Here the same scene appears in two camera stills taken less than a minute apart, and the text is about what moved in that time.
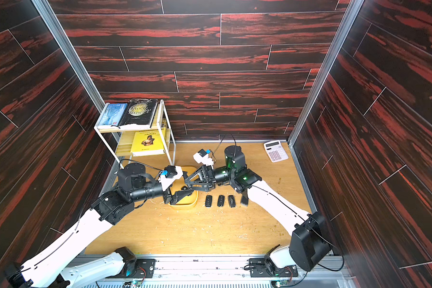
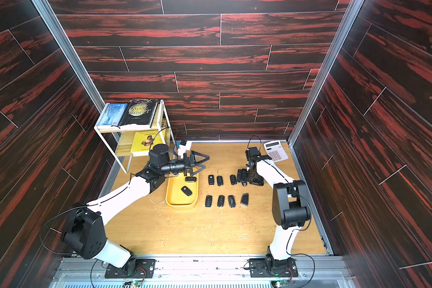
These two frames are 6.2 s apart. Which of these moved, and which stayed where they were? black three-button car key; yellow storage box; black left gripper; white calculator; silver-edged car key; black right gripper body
Moved: black right gripper body; black left gripper
Stayed: yellow storage box; silver-edged car key; black three-button car key; white calculator
